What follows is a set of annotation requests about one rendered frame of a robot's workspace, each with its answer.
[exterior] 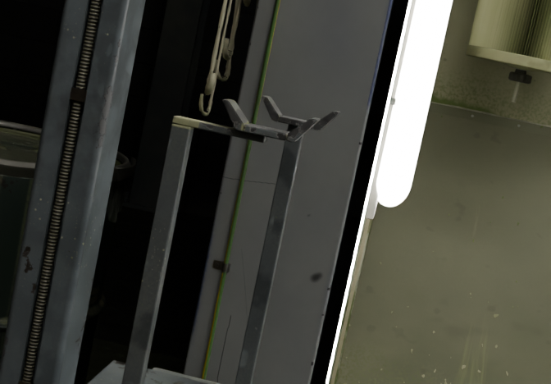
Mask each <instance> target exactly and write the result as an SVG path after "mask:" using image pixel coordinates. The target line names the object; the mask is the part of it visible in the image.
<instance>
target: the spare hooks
mask: <svg viewBox="0 0 551 384"><path fill-rule="evenodd" d="M227 1H228V0H224V1H223V4H222V9H221V14H220V19H219V24H218V31H217V34H216V40H215V45H214V49H213V52H212V60H211V66H210V71H209V74H208V77H207V83H206V86H205V90H204V93H205V94H206V95H209V94H210V95H211V96H210V99H209V102H208V107H207V110H206V111H203V94H200V98H199V103H198V105H199V111H200V112H201V113H202V115H203V116H208V115H209V113H210V111H211V109H212V99H213V94H214V90H215V87H216V79H218V80H221V81H227V79H228V78H229V76H230V69H231V57H232V55H233V50H234V48H235V34H236V30H237V27H238V23H239V14H240V8H241V2H242V0H235V13H234V19H233V25H232V28H231V34H230V39H228V38H225V33H226V28H227V24H228V20H229V15H230V9H231V4H232V0H230V1H229V6H228V9H227V15H226V20H225V27H224V30H223V35H222V39H221V30H222V26H223V23H224V19H225V11H226V6H227ZM250 2H251V0H244V5H245V6H246V7H248V6H249V5H250ZM256 8H257V4H256ZM220 39H221V46H220V51H219V55H218V60H217V59H216V57H217V53H218V48H219V42H220ZM221 54H222V56H223V58H224V59H225V60H226V61H227V63H226V66H225V68H226V69H225V74H224V75H223V76H222V77H221V73H220V72H219V65H220V60H221ZM213 71H214V73H213Z"/></svg>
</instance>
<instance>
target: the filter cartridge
mask: <svg viewBox="0 0 551 384"><path fill-rule="evenodd" d="M466 55H467V56H471V57H478V58H481V59H485V60H489V61H493V62H500V63H504V64H506V65H508V66H510V67H512V68H514V69H516V70H515V72H513V71H511V72H510V73H509V77H508V79H509V80H513V81H516V85H515V89H514V92H513V96H512V102H513V103H515V102H516V99H517V93H518V90H519V86H520V83H525V84H530V83H531V79H532V76H530V75H527V74H526V72H527V71H529V72H531V71H543V72H548V73H551V0H479V1H478V4H477V8H476V14H475V18H474V22H473V26H472V31H471V37H470V41H469V45H467V51H466Z"/></svg>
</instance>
